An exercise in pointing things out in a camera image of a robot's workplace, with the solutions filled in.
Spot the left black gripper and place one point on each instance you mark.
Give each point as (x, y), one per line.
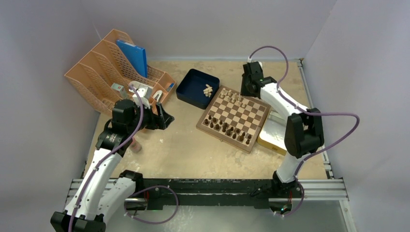
(160, 121)

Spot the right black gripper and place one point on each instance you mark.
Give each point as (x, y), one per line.
(244, 92)

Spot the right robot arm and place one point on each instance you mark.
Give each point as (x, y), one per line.
(304, 130)

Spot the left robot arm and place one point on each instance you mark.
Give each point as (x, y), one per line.
(91, 207)

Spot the light pieces on board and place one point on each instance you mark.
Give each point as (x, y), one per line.
(231, 99)

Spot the wooden chess board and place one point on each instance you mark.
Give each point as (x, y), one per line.
(250, 119)

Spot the pile of light chess pieces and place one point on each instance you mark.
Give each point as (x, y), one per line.
(208, 90)

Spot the row of dark chess pieces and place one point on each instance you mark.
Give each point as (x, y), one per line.
(228, 132)

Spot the pink capped bottle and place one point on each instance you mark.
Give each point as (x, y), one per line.
(135, 146)

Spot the small grey box in organizer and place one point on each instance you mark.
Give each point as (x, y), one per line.
(119, 90)

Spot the dark blue tray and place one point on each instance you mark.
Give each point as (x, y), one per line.
(191, 88)

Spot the metal tin box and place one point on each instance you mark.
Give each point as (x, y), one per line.
(272, 133)

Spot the orange plastic file organizer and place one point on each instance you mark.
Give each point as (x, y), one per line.
(105, 64)

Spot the blue folder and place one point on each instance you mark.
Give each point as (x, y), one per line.
(136, 56)

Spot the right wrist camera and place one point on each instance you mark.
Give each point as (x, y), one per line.
(250, 60)

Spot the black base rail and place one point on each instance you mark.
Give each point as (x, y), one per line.
(257, 193)

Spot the aluminium frame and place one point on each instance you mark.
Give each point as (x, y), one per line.
(312, 190)

